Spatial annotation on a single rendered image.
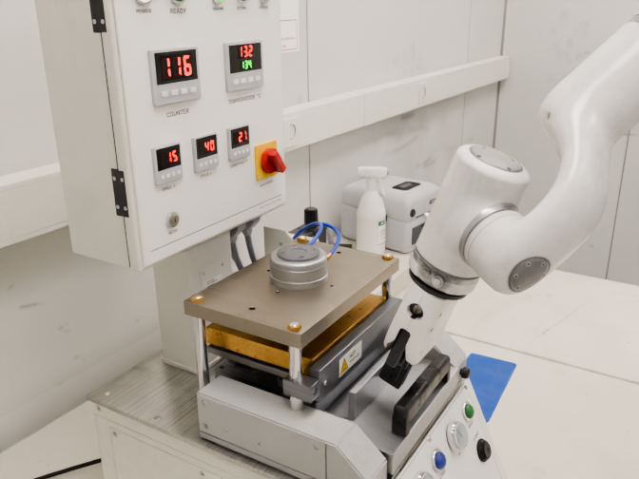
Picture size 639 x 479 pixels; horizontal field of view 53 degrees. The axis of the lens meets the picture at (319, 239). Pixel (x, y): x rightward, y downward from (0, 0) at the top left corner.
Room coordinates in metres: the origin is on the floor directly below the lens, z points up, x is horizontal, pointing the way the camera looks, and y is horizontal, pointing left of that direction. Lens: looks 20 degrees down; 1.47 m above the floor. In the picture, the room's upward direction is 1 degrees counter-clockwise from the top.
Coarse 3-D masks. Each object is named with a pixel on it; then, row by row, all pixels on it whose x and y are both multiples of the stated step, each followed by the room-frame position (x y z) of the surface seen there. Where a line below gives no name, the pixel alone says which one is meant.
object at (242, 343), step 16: (368, 304) 0.83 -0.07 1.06; (352, 320) 0.79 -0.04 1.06; (208, 336) 0.77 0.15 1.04; (224, 336) 0.76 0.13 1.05; (240, 336) 0.74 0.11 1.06; (256, 336) 0.74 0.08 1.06; (320, 336) 0.74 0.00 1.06; (336, 336) 0.74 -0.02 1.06; (208, 352) 0.77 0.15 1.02; (224, 352) 0.76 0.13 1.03; (240, 352) 0.74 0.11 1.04; (256, 352) 0.73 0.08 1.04; (272, 352) 0.72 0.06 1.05; (304, 352) 0.70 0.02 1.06; (320, 352) 0.70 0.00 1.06; (256, 368) 0.73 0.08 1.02; (272, 368) 0.72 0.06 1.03; (288, 368) 0.70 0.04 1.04; (304, 368) 0.69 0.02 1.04
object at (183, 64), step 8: (160, 56) 0.79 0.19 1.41; (168, 56) 0.81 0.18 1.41; (176, 56) 0.82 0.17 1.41; (184, 56) 0.83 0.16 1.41; (168, 64) 0.80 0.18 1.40; (176, 64) 0.82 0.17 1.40; (184, 64) 0.83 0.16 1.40; (168, 72) 0.80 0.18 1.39; (176, 72) 0.81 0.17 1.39; (184, 72) 0.83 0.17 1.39; (192, 72) 0.84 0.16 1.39; (168, 80) 0.80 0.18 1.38
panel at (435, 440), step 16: (464, 384) 0.83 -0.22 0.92; (464, 400) 0.82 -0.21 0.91; (448, 416) 0.77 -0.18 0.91; (464, 416) 0.79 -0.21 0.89; (432, 432) 0.72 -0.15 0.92; (480, 432) 0.81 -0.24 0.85; (432, 448) 0.71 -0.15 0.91; (448, 448) 0.73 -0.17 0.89; (416, 464) 0.67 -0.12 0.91; (432, 464) 0.69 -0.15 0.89; (448, 464) 0.72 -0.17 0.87; (464, 464) 0.75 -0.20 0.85; (480, 464) 0.78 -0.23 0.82; (496, 464) 0.81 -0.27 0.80
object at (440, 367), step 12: (432, 360) 0.76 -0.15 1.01; (444, 360) 0.76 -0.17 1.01; (432, 372) 0.73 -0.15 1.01; (444, 372) 0.75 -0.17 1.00; (420, 384) 0.70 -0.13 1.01; (432, 384) 0.72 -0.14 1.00; (408, 396) 0.68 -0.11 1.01; (420, 396) 0.68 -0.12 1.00; (396, 408) 0.66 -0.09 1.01; (408, 408) 0.66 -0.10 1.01; (396, 420) 0.66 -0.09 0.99; (408, 420) 0.65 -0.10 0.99; (396, 432) 0.66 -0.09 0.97; (408, 432) 0.65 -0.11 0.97
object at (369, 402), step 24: (384, 360) 0.76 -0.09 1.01; (360, 384) 0.71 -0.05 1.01; (384, 384) 0.76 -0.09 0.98; (408, 384) 0.76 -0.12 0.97; (456, 384) 0.80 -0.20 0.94; (336, 408) 0.71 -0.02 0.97; (360, 408) 0.70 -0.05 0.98; (384, 408) 0.71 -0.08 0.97; (432, 408) 0.72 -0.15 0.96; (384, 432) 0.66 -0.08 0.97; (384, 456) 0.62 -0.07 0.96
